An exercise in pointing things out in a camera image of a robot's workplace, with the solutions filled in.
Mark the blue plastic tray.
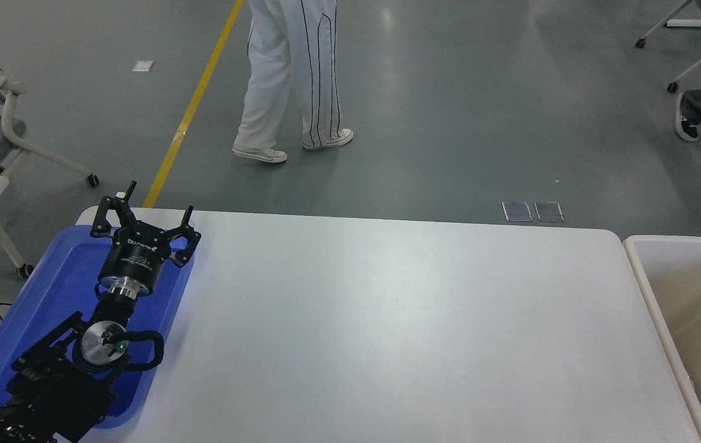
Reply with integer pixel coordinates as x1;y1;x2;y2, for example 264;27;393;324
0;225;197;429

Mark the metal floor plate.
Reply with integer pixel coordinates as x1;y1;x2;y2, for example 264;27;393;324
502;201;533;222
534;201;565;223

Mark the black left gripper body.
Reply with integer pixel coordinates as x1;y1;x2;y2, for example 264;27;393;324
98;228;173;290

